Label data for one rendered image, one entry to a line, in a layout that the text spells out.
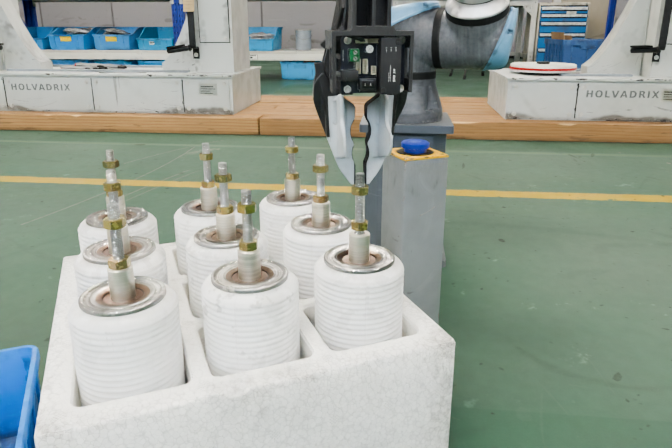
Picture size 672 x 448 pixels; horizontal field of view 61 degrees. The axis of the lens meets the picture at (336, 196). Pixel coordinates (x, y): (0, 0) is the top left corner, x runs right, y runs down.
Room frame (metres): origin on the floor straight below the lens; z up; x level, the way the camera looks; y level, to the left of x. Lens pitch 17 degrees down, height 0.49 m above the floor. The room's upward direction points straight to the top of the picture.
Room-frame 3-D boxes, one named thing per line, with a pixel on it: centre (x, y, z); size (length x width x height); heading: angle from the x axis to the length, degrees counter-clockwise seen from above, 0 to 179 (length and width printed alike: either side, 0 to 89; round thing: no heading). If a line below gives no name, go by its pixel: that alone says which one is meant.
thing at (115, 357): (0.47, 0.20, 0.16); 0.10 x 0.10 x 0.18
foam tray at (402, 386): (0.63, 0.13, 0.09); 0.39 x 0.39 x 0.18; 22
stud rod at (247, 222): (0.52, 0.09, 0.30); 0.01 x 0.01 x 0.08
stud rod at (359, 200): (0.56, -0.02, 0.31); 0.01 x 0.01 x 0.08
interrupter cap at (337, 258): (0.56, -0.02, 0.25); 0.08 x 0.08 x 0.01
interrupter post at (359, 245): (0.56, -0.02, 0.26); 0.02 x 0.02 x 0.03
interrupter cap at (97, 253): (0.58, 0.24, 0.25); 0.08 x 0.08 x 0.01
